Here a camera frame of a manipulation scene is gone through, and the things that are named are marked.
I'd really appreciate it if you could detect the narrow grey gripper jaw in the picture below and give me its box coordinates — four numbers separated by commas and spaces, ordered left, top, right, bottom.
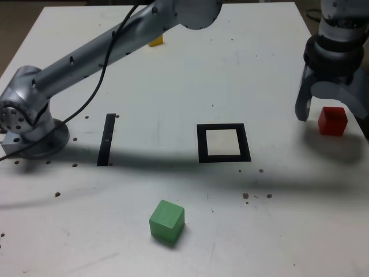
294, 65, 318, 122

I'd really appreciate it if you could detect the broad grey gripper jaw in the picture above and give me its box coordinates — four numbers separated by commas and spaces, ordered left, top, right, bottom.
311, 67, 369, 122

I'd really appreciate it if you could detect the red cube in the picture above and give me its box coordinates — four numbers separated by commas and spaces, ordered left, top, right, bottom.
318, 106, 349, 136

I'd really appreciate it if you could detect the yellow cube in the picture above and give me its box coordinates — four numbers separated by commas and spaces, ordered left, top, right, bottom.
148, 34, 164, 47

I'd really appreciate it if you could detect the green cube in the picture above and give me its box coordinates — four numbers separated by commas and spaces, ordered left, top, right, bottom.
148, 200, 185, 243

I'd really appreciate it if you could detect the black tape square outline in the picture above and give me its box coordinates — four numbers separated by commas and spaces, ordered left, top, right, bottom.
196, 123, 252, 164

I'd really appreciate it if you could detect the black tape strip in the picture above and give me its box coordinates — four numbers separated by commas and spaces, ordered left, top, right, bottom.
96, 113, 116, 167

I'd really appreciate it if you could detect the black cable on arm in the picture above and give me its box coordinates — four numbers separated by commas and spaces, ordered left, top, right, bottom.
0, 5, 138, 161

